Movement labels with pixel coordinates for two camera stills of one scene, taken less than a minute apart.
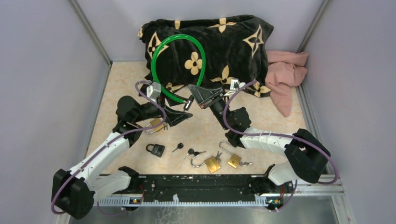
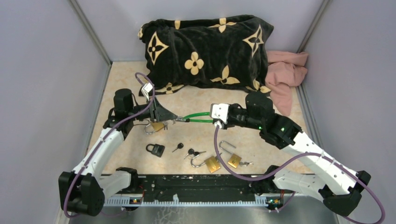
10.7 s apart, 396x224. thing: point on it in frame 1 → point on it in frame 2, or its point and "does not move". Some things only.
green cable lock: x=189 y=99 → x=187 y=119
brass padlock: x=153 y=122 does not move
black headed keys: x=191 y=151 does not move
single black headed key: x=180 y=146 does not move
